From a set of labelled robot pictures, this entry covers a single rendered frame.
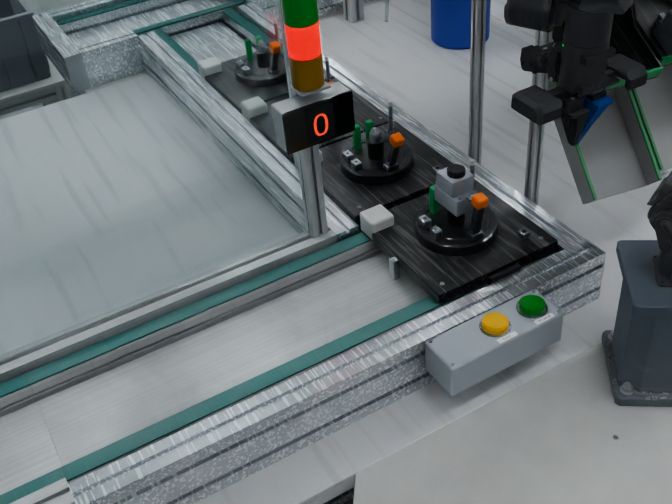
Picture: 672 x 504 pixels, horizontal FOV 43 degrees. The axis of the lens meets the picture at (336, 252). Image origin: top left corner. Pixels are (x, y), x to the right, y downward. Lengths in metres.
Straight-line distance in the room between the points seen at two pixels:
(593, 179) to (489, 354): 0.41
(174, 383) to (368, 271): 0.38
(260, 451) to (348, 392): 0.15
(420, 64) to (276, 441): 1.26
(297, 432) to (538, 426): 0.35
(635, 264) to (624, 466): 0.28
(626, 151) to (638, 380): 0.43
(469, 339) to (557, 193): 0.56
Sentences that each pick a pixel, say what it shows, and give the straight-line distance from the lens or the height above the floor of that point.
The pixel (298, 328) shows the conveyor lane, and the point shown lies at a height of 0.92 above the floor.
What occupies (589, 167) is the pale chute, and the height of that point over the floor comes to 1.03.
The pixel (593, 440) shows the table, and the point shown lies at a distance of 1.30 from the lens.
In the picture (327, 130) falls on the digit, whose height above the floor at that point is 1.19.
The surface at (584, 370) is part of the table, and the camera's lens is 1.38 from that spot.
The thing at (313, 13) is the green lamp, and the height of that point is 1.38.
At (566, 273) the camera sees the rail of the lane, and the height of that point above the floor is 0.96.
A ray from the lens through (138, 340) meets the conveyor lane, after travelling 1.37.
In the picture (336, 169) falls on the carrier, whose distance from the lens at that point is 1.62.
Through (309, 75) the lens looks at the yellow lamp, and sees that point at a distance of 1.27.
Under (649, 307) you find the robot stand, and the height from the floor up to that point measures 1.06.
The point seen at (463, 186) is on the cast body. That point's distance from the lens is 1.38.
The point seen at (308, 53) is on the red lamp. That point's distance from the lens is 1.25.
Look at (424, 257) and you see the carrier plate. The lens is 1.40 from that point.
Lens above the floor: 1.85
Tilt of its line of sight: 39 degrees down
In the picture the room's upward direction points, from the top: 6 degrees counter-clockwise
